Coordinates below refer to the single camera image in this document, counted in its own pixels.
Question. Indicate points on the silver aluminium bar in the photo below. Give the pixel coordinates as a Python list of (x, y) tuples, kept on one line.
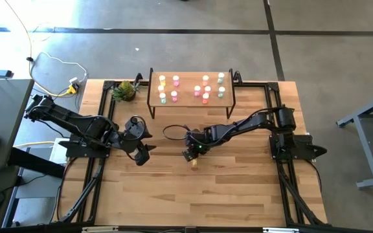
[(99, 229), (280, 230)]

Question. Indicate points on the blue-grey metal table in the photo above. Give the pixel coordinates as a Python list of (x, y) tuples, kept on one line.
[(368, 149)]

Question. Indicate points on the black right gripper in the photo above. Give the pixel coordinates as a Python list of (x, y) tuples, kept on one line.
[(199, 139)]

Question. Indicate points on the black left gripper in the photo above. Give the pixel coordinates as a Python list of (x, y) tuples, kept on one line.
[(136, 139)]

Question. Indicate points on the white power adapter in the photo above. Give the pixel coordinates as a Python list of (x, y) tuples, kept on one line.
[(74, 80)]

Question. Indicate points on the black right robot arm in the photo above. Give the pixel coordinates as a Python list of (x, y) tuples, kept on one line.
[(254, 126)]

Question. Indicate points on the green plant in dark pot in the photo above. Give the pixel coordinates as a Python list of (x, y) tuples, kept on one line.
[(125, 91)]

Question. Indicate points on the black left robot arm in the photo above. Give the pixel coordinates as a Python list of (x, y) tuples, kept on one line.
[(73, 124)]

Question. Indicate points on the pale yellow medicine bottle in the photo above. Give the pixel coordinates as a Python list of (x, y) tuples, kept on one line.
[(194, 163)]

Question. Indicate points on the black aluminium rig frame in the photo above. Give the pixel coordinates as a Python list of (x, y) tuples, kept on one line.
[(281, 187)]

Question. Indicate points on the black desk leg beam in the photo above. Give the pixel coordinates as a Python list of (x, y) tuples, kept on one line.
[(44, 170)]

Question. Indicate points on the green medicine bottle white cap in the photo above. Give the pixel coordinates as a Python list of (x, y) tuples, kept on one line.
[(162, 97)]

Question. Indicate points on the grey desk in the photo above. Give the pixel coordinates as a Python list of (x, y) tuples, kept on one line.
[(2, 106)]

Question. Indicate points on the wooden shelf black metal frame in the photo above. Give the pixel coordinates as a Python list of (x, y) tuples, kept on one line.
[(189, 100)]

